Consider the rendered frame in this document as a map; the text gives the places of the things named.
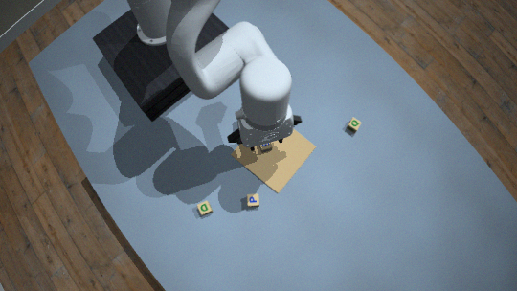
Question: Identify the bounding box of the tan flat mat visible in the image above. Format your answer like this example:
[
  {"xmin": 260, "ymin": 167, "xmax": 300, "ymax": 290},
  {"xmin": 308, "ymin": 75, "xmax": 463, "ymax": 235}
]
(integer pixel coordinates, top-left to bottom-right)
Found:
[{"xmin": 231, "ymin": 129, "xmax": 316, "ymax": 193}]

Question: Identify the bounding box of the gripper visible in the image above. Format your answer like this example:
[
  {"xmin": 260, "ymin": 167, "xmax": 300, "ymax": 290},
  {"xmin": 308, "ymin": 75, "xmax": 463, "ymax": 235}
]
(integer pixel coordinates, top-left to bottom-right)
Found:
[{"xmin": 227, "ymin": 105, "xmax": 302, "ymax": 151}]

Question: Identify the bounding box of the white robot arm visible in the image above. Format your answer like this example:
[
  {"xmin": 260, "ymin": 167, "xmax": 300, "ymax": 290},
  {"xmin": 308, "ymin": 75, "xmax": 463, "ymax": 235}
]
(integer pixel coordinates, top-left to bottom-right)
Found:
[{"xmin": 127, "ymin": 0, "xmax": 292, "ymax": 131}]

